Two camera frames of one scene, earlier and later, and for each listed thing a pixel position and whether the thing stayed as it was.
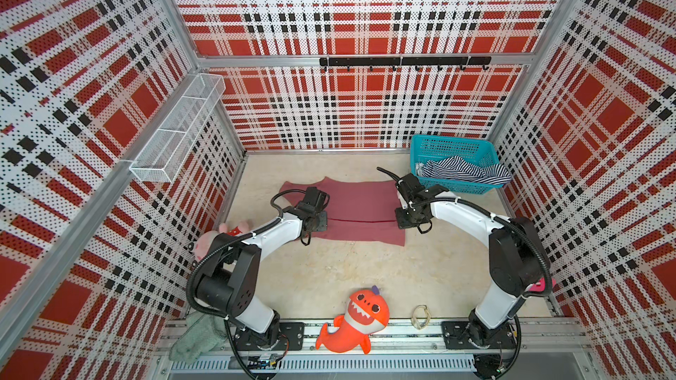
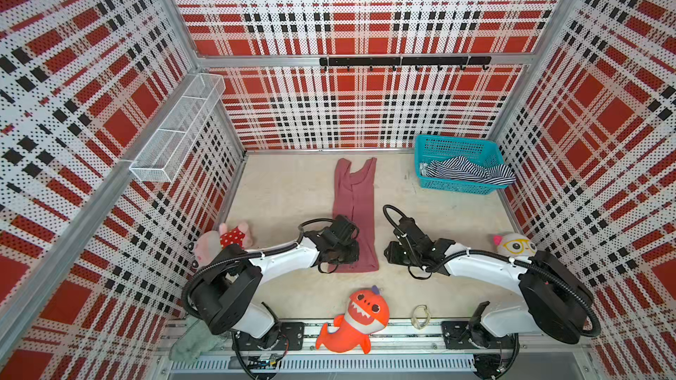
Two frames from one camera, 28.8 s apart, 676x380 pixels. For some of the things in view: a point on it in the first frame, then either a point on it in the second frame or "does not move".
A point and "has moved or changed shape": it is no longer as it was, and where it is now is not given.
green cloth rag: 203,332 does not move
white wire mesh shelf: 161,157 does not move
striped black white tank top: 455,167 does not move
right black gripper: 403,223 to 392,254
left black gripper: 322,223 to 353,256
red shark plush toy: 367,313 does not move
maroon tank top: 356,211 has moved or changed shape
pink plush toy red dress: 205,239 does not move
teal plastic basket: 478,151 does not move
